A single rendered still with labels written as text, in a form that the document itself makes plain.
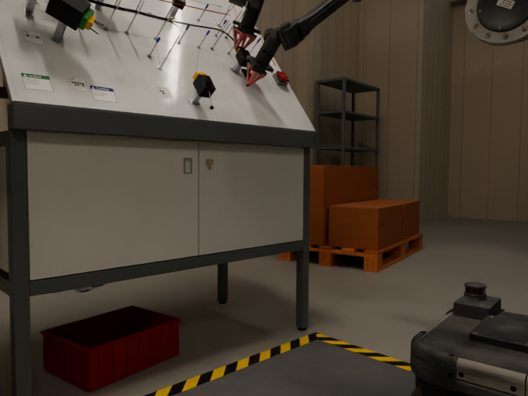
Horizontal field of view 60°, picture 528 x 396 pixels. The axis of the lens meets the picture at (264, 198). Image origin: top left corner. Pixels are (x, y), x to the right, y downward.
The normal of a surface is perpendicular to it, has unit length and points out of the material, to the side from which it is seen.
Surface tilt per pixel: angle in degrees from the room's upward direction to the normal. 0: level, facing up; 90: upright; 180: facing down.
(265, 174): 90
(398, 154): 90
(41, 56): 54
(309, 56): 90
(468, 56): 90
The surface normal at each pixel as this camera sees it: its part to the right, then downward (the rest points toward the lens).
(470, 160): -0.63, 0.04
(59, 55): 0.56, -0.55
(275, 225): 0.69, 0.04
